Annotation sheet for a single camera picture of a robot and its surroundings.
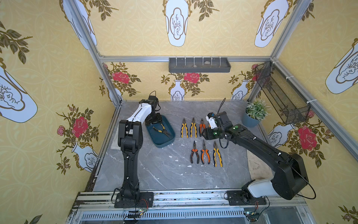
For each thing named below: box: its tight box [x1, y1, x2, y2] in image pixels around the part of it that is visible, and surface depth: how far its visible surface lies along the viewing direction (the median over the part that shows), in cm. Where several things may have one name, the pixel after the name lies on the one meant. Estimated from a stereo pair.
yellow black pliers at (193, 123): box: [189, 117, 198, 139], surface depth 105 cm
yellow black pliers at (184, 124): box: [180, 117, 189, 139], surface depth 105 cm
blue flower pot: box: [241, 107, 260, 128], surface depth 99 cm
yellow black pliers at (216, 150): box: [213, 140, 223, 168], surface depth 91 cm
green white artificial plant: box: [245, 98, 272, 121], surface depth 96 cm
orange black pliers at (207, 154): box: [200, 139, 211, 165], surface depth 92 cm
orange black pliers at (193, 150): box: [190, 140, 200, 164], surface depth 92 cm
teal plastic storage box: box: [145, 114, 176, 149], surface depth 101 cm
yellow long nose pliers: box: [152, 123, 171, 139], surface depth 102 cm
